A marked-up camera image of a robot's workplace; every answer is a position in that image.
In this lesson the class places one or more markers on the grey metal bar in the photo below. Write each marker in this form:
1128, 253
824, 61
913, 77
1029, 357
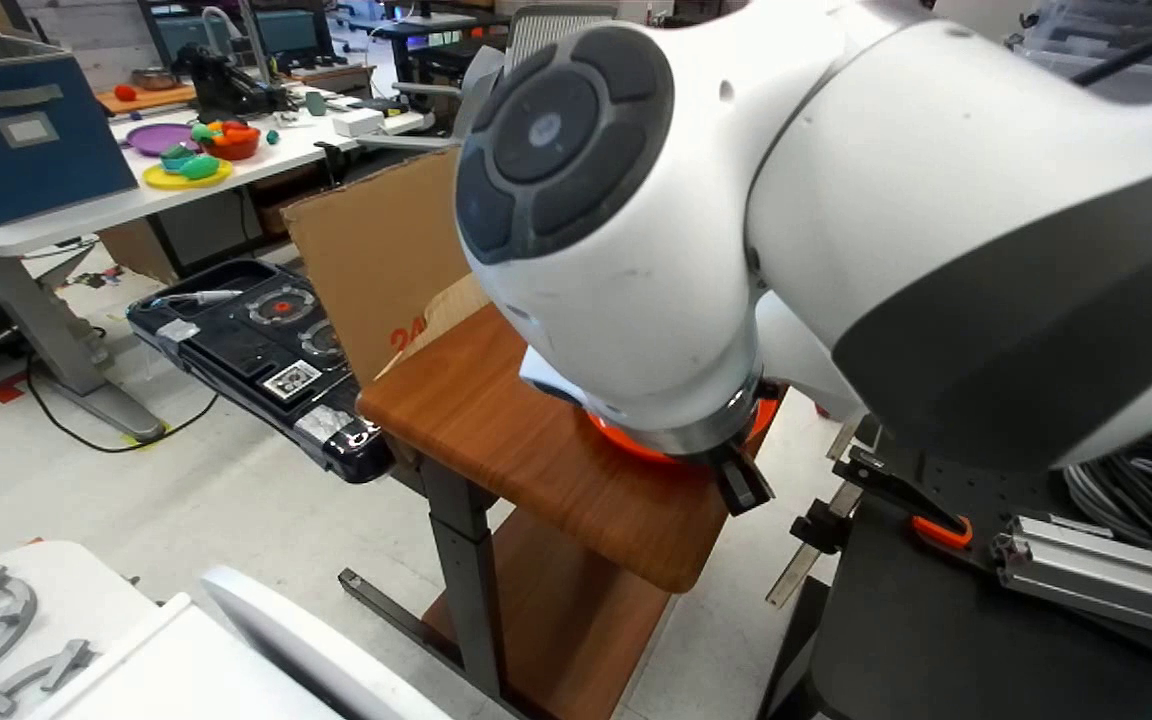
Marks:
788, 583

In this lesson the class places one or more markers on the yellow plate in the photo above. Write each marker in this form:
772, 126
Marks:
162, 182

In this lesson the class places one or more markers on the brown wooden side table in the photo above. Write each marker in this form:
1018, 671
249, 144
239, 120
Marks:
521, 442

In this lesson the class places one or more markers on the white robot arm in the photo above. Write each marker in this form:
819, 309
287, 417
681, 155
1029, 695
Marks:
681, 242

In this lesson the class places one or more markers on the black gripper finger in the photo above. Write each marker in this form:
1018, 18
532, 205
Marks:
744, 483

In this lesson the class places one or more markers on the cardboard box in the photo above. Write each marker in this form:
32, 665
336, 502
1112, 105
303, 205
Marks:
377, 253

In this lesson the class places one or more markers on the aluminium extrusion rail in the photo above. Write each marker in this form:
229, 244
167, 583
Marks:
1110, 583

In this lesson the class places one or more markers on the blue storage box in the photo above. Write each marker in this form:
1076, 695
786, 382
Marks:
19, 162

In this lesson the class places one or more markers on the green bowl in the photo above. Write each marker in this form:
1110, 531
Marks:
194, 166

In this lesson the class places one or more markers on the white desk with grey legs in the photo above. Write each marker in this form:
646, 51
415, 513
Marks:
59, 221

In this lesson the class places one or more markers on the black computer monitor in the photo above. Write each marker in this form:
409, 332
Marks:
189, 34
289, 28

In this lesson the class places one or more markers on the purple plate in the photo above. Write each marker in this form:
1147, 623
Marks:
159, 139

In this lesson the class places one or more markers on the red bowl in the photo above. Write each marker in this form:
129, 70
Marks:
239, 140

